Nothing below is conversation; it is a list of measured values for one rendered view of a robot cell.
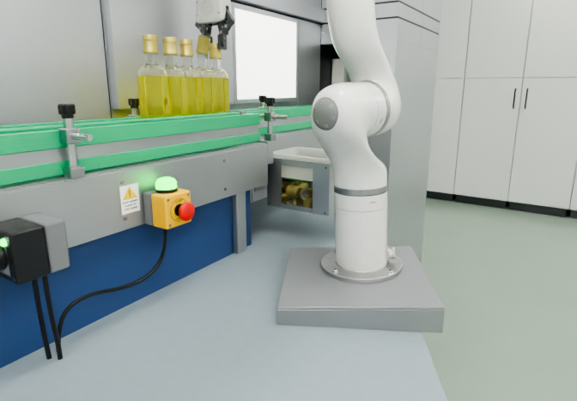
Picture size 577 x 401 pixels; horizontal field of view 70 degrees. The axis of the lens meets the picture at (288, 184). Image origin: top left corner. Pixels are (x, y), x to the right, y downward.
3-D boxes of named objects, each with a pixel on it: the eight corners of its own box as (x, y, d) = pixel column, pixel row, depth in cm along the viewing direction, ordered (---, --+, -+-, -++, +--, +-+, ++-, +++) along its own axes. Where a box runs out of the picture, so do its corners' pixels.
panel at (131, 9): (292, 100, 185) (293, 20, 177) (298, 100, 183) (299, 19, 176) (112, 109, 112) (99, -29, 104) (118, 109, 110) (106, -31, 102)
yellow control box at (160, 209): (170, 217, 94) (168, 185, 92) (194, 223, 90) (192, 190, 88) (144, 226, 88) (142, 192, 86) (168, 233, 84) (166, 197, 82)
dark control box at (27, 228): (45, 258, 71) (39, 211, 69) (71, 269, 67) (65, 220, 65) (-9, 276, 65) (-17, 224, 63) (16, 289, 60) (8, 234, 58)
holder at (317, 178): (282, 191, 149) (282, 148, 145) (353, 203, 134) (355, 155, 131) (253, 202, 135) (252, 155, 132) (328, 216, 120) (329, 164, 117)
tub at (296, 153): (295, 171, 145) (295, 146, 143) (355, 179, 133) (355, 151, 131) (265, 179, 130) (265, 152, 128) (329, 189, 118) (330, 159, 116)
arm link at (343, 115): (397, 187, 95) (398, 80, 89) (349, 205, 82) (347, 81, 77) (354, 181, 103) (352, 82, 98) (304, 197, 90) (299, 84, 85)
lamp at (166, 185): (167, 187, 90) (167, 173, 90) (182, 190, 88) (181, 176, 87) (150, 191, 87) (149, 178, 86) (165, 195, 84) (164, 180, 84)
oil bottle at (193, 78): (191, 142, 121) (187, 66, 116) (205, 144, 118) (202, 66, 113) (176, 144, 116) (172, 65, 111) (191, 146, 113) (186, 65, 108)
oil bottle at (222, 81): (218, 138, 130) (215, 68, 126) (231, 140, 127) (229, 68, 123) (205, 140, 126) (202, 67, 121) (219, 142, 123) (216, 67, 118)
